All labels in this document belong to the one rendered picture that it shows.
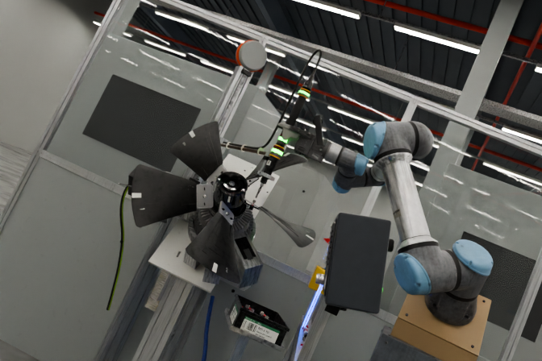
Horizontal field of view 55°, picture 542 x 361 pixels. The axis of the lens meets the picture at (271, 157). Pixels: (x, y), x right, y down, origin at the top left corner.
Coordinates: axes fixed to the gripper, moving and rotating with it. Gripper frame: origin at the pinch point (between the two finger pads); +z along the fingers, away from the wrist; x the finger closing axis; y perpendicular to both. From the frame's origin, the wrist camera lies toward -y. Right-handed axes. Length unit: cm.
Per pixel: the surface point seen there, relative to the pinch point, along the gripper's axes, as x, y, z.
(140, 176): -13, 40, 36
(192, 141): 10.2, 18.9, 31.7
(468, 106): 397, -178, -123
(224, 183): -6.4, 29.3, 8.8
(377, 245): -83, 30, -41
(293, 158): 14.6, 7.8, -8.1
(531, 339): 210, 32, -197
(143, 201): -13, 47, 31
